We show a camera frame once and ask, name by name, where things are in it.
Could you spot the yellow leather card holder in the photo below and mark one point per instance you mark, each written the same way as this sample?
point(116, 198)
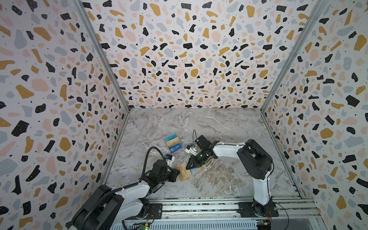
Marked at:
point(193, 171)

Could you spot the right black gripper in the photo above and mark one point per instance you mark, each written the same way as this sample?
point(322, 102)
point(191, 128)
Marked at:
point(194, 159)

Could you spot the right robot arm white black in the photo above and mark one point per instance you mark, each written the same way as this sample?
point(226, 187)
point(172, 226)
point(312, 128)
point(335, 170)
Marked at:
point(256, 161)

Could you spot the blue VIP card in stand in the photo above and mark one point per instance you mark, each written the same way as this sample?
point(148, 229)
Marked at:
point(175, 147)

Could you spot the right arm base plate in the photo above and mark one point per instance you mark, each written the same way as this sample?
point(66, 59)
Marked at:
point(254, 209)

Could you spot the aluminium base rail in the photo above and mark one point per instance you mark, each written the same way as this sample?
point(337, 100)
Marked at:
point(290, 210)

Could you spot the white perforated cable duct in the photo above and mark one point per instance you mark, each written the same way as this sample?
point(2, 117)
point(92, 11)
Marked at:
point(198, 225)

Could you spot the gold card in stand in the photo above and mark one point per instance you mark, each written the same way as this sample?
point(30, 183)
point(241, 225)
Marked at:
point(173, 142)

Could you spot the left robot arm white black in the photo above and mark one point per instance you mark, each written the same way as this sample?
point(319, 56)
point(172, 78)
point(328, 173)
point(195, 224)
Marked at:
point(107, 206)

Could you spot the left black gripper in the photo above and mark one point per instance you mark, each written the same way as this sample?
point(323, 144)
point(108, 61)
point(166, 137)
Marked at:
point(174, 174)

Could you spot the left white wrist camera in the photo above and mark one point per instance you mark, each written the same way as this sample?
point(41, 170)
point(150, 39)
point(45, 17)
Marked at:
point(169, 159)

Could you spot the teal VIP card in stand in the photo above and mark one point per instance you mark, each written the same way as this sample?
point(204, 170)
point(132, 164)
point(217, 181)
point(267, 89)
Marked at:
point(170, 137)

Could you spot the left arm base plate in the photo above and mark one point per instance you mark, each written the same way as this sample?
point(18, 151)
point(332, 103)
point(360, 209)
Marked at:
point(151, 211)

